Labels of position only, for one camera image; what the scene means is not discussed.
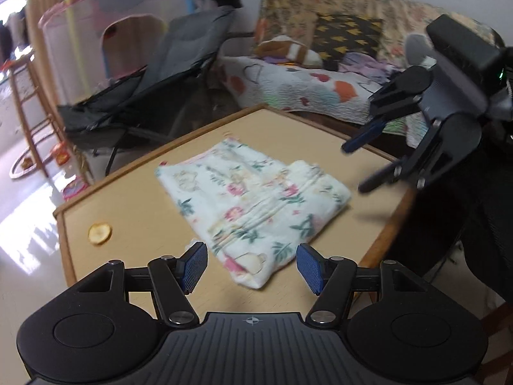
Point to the white hula hoop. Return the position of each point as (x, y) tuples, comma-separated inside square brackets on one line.
[(14, 168)]

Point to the dried fruit slice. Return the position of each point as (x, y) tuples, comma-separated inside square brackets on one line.
[(99, 233)]

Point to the tall wooden stool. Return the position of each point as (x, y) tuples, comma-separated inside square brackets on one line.
[(28, 108)]

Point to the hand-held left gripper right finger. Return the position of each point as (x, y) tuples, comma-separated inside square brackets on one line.
[(310, 268)]

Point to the pink toy drum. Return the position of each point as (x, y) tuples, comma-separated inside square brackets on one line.
[(74, 189)]

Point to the small orange bucket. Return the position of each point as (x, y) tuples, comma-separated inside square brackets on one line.
[(60, 154)]

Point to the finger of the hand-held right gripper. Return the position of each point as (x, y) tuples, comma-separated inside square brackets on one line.
[(380, 176), (360, 136)]

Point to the lilac cloth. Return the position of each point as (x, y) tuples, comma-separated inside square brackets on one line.
[(364, 66)]

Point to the grey folding recliner chair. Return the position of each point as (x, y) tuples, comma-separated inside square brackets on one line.
[(160, 80)]

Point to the black yellow patterned pillow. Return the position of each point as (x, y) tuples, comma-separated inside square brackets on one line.
[(344, 36)]

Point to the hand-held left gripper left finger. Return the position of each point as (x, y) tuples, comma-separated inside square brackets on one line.
[(196, 266)]

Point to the small brown toy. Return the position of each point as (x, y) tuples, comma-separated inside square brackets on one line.
[(27, 163)]

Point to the sofa with patterned quilt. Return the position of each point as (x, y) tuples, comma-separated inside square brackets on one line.
[(400, 16)]

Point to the white floral baby garment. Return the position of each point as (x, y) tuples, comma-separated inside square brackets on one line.
[(248, 200)]

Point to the purple toy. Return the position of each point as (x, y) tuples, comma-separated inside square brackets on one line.
[(280, 61)]

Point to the brown white plush toy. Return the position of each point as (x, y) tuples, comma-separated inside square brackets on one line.
[(288, 50)]

